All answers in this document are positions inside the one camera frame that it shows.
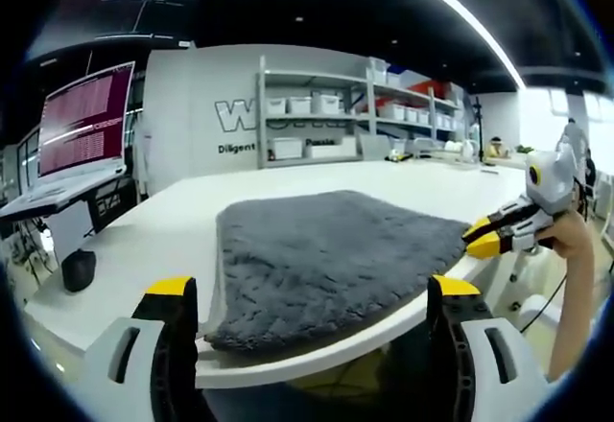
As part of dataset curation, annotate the white standing desk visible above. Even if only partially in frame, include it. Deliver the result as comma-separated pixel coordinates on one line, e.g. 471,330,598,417
0,165,129,223

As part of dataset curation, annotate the grey metal shelf unit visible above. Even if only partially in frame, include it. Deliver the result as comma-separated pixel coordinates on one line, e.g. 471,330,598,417
255,54,470,171

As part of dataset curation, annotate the black tripod stand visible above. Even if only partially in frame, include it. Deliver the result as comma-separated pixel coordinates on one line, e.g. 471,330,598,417
470,96,487,166

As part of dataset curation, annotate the ceiling light strip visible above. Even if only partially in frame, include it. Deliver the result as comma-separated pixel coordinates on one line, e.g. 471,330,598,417
383,0,525,90

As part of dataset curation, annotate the black computer mouse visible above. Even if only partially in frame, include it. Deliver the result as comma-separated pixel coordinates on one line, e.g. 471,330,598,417
60,247,98,294

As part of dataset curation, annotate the wire dish rack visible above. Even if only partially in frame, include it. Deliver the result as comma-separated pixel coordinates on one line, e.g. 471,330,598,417
412,135,482,162

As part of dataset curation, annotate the grey plush towel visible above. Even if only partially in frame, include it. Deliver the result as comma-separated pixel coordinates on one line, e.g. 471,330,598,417
202,189,474,354

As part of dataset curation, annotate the person's right hand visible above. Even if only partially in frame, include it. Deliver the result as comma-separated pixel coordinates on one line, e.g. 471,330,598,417
535,212,596,264

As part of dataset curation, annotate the group of white storage boxes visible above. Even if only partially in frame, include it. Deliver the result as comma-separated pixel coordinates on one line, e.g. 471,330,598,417
266,57,466,159

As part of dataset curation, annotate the black cable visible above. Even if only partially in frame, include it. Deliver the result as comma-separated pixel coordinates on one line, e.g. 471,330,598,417
519,267,570,333

